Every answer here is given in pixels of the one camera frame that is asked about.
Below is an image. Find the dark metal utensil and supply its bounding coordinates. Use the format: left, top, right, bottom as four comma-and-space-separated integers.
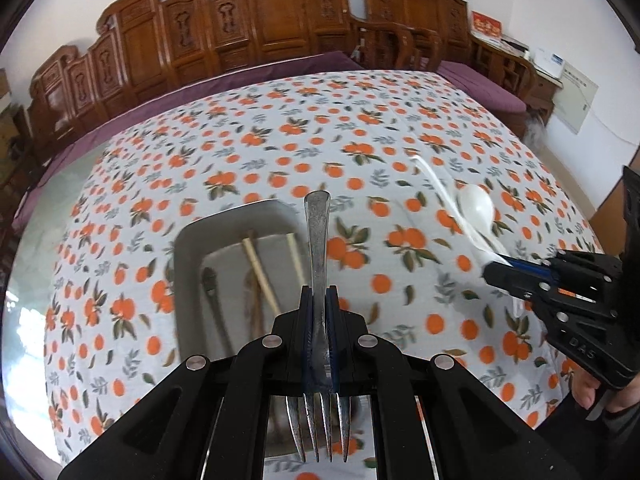
201, 267, 236, 356

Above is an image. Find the red box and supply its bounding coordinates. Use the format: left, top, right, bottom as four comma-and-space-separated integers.
472, 11, 502, 38

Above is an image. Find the small carved wooden chair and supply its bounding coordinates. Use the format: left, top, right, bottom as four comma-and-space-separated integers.
27, 45, 122, 161

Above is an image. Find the wooden side table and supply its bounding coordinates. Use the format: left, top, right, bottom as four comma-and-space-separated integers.
470, 35, 543, 111

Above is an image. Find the person's right hand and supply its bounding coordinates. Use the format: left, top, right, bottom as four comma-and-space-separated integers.
571, 373, 640, 442

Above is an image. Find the carved wooden sofa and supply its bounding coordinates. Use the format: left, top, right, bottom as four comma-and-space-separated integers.
97, 0, 352, 92

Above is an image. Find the white printed box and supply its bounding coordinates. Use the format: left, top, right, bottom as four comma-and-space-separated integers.
530, 47, 566, 79

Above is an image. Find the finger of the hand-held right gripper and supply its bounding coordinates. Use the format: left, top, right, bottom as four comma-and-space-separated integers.
481, 263, 547, 302
497, 254, 557, 276

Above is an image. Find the carved wooden armchair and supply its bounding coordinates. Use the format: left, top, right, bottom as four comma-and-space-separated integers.
349, 0, 472, 70

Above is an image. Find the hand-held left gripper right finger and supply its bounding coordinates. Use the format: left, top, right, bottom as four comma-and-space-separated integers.
325, 285, 583, 480

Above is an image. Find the grey wall panel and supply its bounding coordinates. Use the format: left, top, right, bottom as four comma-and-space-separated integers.
555, 62, 599, 134

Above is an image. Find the metal tray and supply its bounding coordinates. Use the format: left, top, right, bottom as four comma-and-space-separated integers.
172, 199, 381, 458

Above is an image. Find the brown wooden board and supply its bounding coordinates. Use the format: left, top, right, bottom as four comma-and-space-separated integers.
595, 160, 640, 256

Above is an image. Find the white plastic spoon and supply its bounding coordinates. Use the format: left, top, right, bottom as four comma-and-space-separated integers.
457, 184, 506, 266
412, 155, 493, 263

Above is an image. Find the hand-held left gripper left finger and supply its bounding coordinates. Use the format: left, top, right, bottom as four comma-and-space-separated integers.
57, 285, 318, 480

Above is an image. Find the metal fork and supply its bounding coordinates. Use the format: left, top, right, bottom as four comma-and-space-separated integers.
286, 190, 351, 463

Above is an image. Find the orange print tablecloth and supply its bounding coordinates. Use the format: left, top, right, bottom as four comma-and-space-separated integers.
42, 70, 606, 480

